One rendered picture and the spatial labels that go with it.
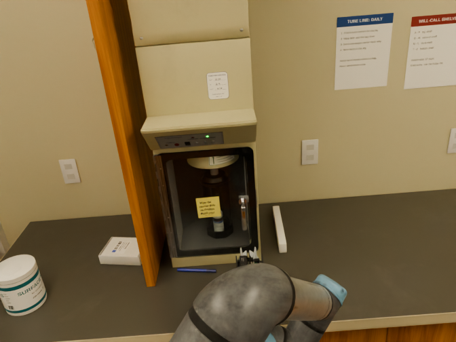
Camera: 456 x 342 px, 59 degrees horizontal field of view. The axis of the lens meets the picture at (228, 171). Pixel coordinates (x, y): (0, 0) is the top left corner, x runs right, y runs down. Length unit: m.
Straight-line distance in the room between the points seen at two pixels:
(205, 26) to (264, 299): 0.79
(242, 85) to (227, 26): 0.17
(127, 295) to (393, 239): 0.98
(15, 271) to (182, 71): 0.81
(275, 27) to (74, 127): 0.90
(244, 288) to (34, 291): 1.00
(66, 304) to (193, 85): 0.83
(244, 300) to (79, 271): 1.11
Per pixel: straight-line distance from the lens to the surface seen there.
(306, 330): 0.95
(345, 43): 1.68
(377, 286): 1.43
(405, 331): 1.45
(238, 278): 0.59
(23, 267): 1.47
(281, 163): 1.78
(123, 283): 1.49
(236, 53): 1.18
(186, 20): 1.17
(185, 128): 1.11
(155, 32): 1.18
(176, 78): 1.20
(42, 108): 1.81
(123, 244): 1.61
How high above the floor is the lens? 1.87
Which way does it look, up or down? 26 degrees down
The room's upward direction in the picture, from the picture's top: 5 degrees counter-clockwise
